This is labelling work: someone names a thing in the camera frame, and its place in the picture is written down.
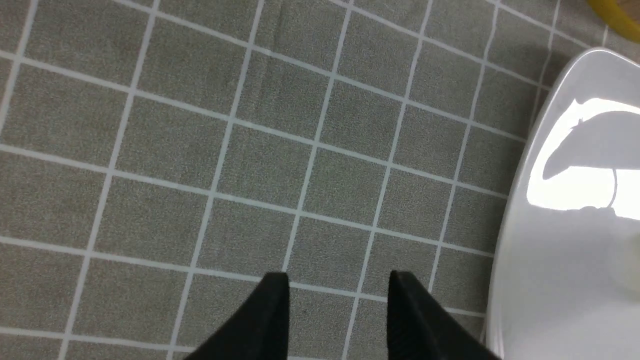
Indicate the grey checkered tablecloth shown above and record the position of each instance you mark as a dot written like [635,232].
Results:
[158,157]

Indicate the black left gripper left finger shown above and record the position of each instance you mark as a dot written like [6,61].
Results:
[258,330]

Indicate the bamboo steamer basket yellow rim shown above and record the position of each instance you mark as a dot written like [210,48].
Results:
[623,16]

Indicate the white square plate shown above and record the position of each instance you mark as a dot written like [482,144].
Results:
[565,279]

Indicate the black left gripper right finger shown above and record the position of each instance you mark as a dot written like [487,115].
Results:
[419,328]

